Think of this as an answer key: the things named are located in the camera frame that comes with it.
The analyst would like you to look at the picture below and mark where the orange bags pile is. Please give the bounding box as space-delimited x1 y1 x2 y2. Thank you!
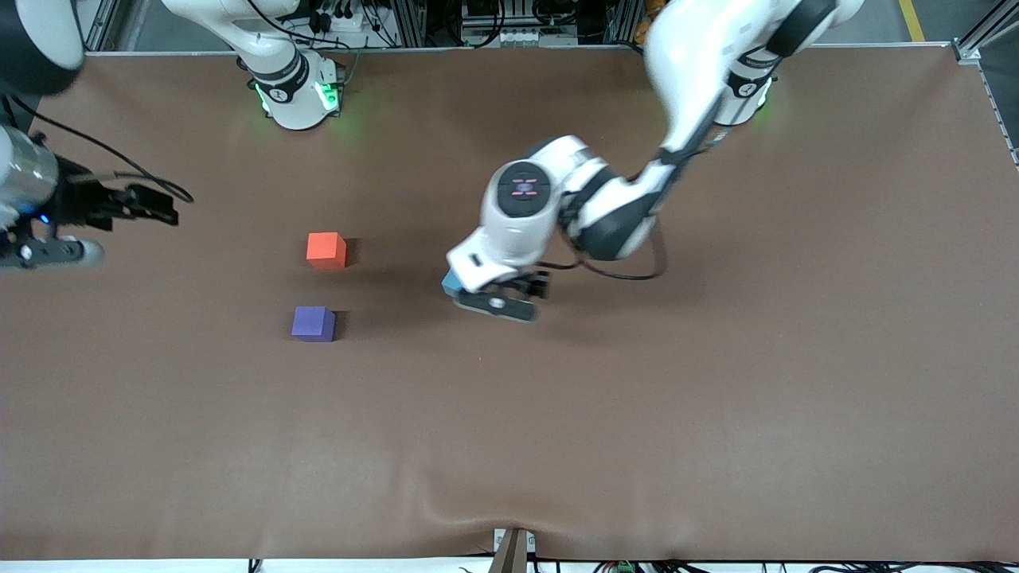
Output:
634 0 663 41

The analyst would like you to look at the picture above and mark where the brown table mat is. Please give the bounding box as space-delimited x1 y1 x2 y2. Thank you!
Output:
0 44 1019 562

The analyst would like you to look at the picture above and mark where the orange foam block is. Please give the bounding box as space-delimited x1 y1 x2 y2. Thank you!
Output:
306 232 348 270

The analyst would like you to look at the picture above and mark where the aluminium corner frame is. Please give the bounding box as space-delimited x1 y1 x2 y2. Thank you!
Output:
954 0 1019 66

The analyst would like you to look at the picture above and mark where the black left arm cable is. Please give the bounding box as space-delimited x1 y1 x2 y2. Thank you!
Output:
535 95 727 281

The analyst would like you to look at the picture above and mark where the purple foam block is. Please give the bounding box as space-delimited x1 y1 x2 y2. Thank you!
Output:
291 306 336 342

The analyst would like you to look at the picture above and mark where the white terminal block row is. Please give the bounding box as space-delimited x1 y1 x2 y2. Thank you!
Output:
462 28 578 47

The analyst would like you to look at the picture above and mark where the white power strip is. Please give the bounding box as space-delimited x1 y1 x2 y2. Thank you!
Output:
306 0 375 34

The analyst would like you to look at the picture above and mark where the aluminium frame post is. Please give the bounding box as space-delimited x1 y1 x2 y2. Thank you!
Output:
390 0 427 49
84 0 122 52

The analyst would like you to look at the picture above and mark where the metal table clamp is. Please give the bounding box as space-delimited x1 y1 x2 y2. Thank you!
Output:
492 527 537 573

